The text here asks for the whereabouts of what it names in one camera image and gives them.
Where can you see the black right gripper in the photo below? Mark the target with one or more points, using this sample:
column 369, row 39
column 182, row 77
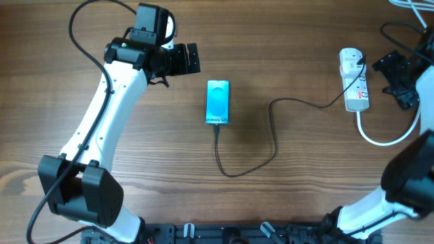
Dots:
column 388, row 64

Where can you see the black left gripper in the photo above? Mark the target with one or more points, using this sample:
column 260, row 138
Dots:
column 181, row 67

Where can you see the blue screen Galaxy smartphone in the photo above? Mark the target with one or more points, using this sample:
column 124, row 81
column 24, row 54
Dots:
column 217, row 102

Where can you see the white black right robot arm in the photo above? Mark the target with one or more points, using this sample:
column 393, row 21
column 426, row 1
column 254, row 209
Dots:
column 406, row 186

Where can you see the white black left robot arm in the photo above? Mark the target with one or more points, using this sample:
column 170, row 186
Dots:
column 77, row 183

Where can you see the white USB charger plug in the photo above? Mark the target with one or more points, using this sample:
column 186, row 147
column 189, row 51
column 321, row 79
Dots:
column 351, row 68

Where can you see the white power strip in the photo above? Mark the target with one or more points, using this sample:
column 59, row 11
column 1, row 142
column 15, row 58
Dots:
column 356, row 98

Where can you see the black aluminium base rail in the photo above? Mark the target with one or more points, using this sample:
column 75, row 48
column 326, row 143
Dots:
column 303, row 233

